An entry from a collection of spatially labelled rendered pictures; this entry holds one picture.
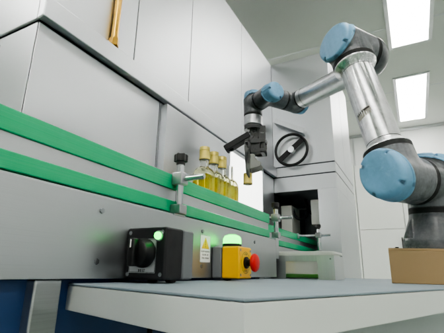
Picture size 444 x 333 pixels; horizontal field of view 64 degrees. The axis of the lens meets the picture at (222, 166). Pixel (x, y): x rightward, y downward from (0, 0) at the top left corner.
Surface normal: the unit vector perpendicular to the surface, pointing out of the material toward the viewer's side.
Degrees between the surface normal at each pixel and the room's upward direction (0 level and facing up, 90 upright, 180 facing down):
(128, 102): 90
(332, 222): 90
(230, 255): 90
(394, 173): 98
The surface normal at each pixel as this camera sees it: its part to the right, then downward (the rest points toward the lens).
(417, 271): -0.73, -0.21
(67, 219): 0.88, -0.12
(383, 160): -0.84, -0.03
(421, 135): -0.47, -0.26
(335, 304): 0.69, -0.20
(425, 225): -0.72, -0.46
